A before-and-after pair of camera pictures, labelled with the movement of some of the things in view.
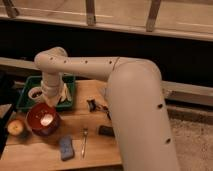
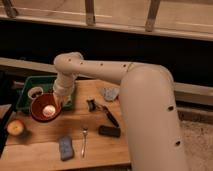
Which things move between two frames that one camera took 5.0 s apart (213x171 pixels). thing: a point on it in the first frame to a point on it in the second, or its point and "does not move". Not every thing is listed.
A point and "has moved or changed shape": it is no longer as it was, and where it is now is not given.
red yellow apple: (15, 127) does not move
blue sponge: (66, 148) does not move
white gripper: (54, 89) to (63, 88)
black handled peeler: (92, 106) does not move
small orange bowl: (42, 117) has moved or changed shape
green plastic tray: (36, 82) does not move
